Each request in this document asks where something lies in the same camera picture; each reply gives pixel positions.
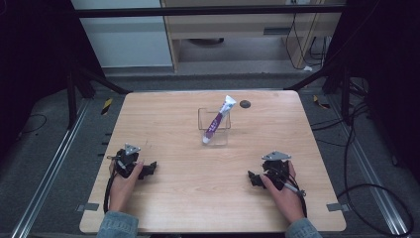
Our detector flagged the dark curtain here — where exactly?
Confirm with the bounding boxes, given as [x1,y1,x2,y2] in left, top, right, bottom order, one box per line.
[325,0,420,186]
[0,0,107,160]

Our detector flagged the black horizontal frame bar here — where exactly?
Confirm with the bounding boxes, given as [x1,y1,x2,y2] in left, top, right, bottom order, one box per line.
[72,4,346,19]

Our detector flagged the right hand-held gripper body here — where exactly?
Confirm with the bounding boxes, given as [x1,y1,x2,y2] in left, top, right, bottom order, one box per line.
[261,150,292,191]

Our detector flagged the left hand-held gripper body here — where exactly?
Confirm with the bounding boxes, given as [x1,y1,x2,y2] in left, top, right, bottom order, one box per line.
[113,142,142,179]

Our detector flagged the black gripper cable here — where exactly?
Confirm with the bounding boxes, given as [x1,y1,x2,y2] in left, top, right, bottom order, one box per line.
[103,154,121,214]
[267,166,309,219]

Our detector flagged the thick black floor cable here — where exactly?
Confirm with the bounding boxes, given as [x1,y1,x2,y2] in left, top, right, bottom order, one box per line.
[310,77,415,238]

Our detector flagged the black hanging cables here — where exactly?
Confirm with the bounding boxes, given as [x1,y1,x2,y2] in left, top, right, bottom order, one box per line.
[284,12,331,71]

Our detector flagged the thin black floor cable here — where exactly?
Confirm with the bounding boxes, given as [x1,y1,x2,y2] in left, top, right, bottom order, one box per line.
[17,113,49,137]

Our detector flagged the aluminium floor rail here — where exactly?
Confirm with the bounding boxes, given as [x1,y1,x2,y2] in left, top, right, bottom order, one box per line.
[326,95,410,236]
[9,98,91,238]

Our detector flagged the person's right hand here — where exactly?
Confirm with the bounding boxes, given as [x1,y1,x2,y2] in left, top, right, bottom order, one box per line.
[259,160,305,224]

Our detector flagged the clear plastic container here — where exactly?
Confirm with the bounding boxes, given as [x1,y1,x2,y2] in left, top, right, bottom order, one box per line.
[197,106,231,148]

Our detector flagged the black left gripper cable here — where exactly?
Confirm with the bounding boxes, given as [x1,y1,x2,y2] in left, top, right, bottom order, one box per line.
[103,154,121,214]

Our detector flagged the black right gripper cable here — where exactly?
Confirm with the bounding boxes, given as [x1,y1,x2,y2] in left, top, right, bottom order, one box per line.
[267,166,309,219]

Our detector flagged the grey tape piece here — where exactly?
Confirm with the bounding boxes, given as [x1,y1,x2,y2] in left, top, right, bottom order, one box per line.
[76,202,100,213]
[326,202,351,213]

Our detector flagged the black metal stand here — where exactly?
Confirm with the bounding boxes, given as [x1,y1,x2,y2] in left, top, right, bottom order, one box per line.
[64,62,133,131]
[283,62,355,126]

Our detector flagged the person's left hand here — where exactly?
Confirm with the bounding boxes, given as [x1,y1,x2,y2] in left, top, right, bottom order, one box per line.
[108,160,145,213]

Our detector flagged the yellow black striped tape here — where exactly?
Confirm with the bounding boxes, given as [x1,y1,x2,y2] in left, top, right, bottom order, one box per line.
[100,97,114,116]
[312,94,331,110]

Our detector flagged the light wooden desk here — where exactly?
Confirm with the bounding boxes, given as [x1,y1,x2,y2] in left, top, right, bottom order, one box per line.
[159,0,347,73]

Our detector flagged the white cabinet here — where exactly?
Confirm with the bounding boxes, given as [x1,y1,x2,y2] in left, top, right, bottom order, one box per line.
[70,0,174,69]

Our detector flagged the purple white toothpaste tube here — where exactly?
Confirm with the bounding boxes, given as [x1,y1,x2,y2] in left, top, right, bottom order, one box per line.
[201,94,238,145]

